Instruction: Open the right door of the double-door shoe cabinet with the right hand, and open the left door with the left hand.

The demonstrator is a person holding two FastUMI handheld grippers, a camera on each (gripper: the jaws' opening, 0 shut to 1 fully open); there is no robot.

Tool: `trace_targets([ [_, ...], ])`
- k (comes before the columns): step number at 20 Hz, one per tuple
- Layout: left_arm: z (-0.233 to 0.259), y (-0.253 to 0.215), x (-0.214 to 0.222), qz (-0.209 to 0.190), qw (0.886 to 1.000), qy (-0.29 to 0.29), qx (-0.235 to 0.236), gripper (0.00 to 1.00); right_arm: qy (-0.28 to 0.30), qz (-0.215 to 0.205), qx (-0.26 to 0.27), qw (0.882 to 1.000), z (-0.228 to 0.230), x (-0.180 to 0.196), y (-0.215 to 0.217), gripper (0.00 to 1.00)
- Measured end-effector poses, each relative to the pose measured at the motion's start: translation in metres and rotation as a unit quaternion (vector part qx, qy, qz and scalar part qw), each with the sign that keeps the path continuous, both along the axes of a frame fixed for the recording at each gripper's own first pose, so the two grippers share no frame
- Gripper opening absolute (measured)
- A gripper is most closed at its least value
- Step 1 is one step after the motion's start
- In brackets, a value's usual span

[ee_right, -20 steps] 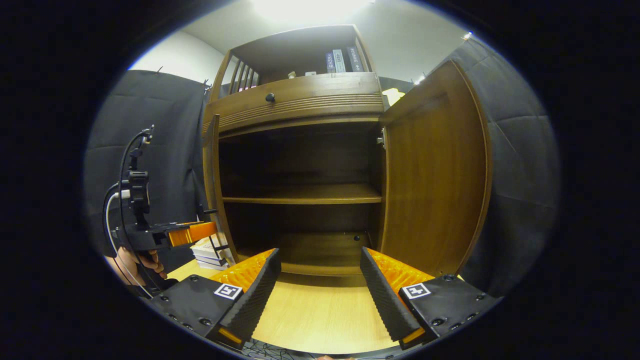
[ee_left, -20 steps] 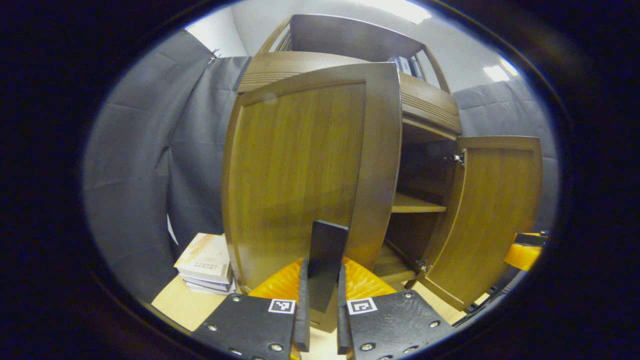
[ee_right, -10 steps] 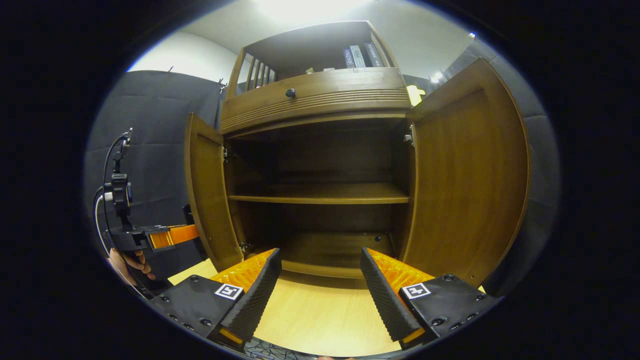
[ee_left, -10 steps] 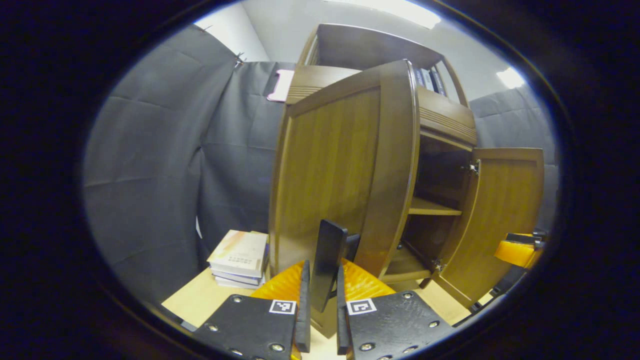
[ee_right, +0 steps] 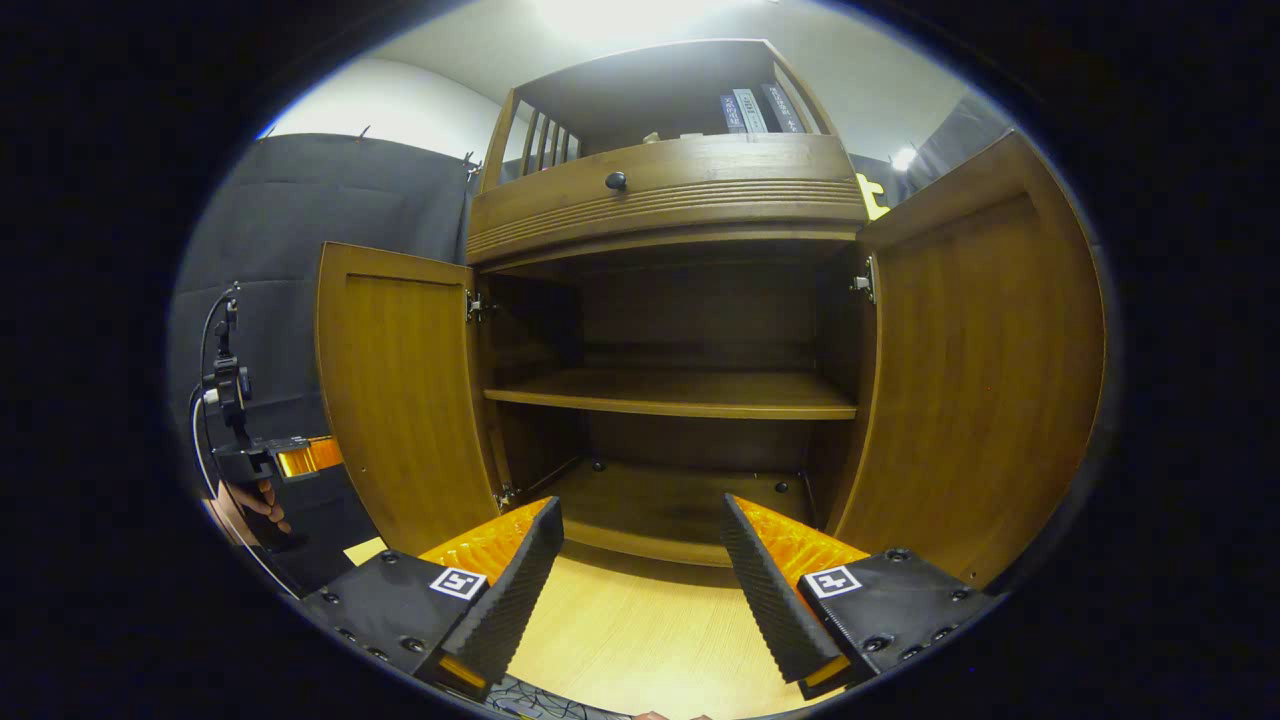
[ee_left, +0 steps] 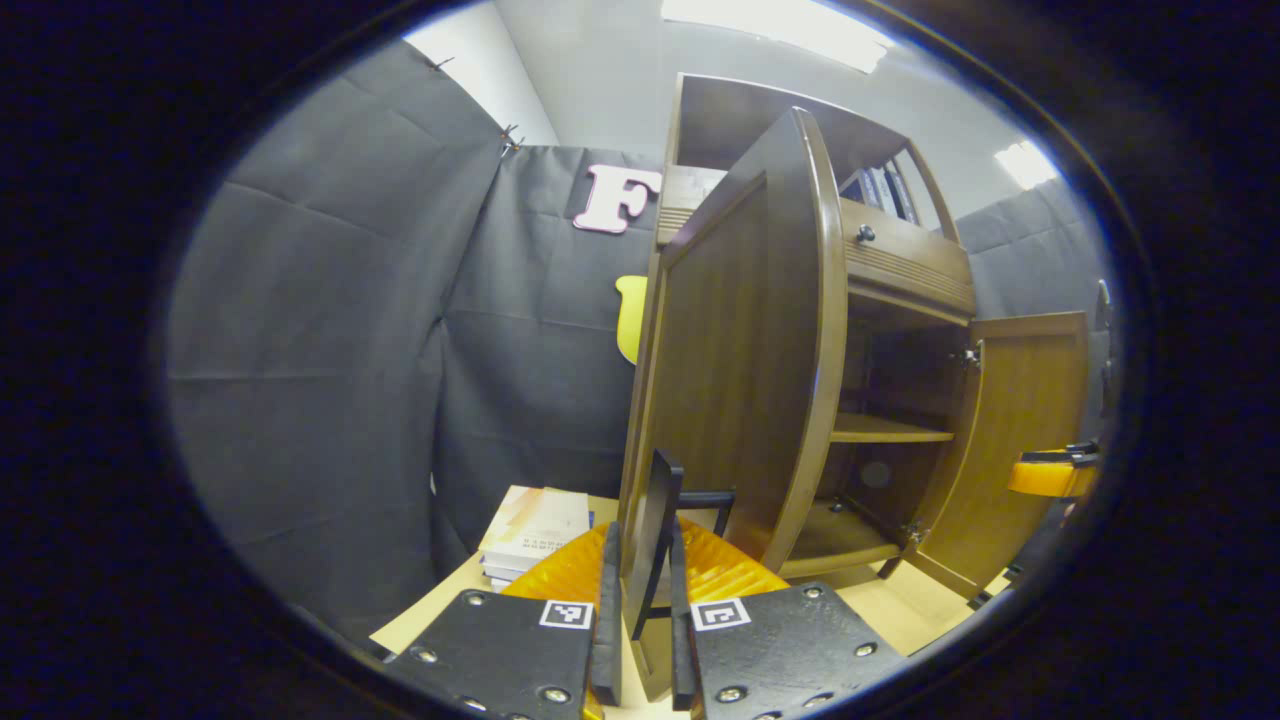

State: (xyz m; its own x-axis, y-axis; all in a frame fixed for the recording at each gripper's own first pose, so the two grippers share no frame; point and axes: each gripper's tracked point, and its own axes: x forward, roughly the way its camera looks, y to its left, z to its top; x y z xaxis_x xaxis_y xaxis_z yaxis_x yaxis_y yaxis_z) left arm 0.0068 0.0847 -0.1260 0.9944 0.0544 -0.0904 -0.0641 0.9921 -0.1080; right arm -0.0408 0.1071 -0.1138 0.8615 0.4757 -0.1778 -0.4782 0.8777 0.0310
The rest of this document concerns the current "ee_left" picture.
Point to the large ceiling light panel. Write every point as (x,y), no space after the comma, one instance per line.
(780,25)

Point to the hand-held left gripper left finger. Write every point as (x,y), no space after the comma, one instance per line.
(608,620)

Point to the wooden shoe cabinet door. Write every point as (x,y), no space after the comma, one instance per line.
(1020,420)
(740,380)

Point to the small ceiling light panel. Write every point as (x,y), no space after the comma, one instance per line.
(1025,165)

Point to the black backdrop cloth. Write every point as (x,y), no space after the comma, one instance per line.
(320,350)

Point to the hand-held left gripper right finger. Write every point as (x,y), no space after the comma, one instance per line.
(680,630)

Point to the metal door hinge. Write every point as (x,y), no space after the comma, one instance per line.
(916,533)
(970,358)

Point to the wooden cabinet drawer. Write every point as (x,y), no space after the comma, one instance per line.
(915,245)

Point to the grey spine upright book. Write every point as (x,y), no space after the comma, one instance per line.
(878,190)

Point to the dark upright book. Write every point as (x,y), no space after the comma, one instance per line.
(903,195)
(857,188)

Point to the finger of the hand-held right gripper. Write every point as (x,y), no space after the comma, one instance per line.
(1050,478)

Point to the wooden double-door shoe cabinet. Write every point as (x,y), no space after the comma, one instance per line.
(740,115)

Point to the wooden inner cabinet shelf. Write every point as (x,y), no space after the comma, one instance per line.
(880,428)

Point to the stack of flat books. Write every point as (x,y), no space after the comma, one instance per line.
(535,530)

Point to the black round drawer knob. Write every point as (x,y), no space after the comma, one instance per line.
(865,234)

